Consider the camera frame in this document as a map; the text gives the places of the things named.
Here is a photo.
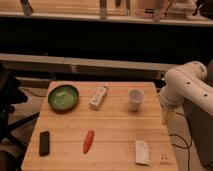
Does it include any black office chair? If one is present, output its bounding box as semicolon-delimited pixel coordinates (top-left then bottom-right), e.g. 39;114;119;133
0;63;39;171

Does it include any black phone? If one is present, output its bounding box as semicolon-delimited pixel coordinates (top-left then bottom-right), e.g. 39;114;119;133
39;131;50;156

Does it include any black cable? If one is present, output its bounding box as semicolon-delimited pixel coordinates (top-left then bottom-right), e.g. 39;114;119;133
168;112;194;171

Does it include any white sponge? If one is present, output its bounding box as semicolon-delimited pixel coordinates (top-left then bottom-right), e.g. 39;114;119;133
135;140;150;166

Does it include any green bowl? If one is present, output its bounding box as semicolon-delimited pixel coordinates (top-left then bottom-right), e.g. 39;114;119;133
48;85;79;112

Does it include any white ceramic cup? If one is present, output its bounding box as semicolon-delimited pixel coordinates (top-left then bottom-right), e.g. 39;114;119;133
128;89;145;112

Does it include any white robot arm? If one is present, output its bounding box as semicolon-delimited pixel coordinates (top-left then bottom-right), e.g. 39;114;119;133
159;61;213;125

